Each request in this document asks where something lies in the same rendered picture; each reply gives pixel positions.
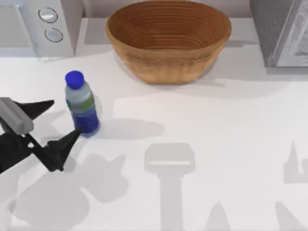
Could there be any clear bottle with blue cap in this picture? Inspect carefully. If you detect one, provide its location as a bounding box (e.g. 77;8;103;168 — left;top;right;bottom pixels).
64;70;100;139

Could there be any round microwave knob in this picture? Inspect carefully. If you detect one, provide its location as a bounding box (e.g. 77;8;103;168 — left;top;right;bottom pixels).
44;26;64;43
38;7;59;24

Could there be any pale microwave oven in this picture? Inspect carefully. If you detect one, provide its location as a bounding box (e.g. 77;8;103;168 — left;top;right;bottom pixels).
0;0;84;59

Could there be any pale microwave door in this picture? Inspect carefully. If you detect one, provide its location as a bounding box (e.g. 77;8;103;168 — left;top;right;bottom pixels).
0;4;39;58

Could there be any brown woven basket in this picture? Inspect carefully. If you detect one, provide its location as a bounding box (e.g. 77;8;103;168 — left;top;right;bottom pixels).
105;0;232;85

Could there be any grey cabinet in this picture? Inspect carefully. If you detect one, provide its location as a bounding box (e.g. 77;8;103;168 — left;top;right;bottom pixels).
249;0;308;68

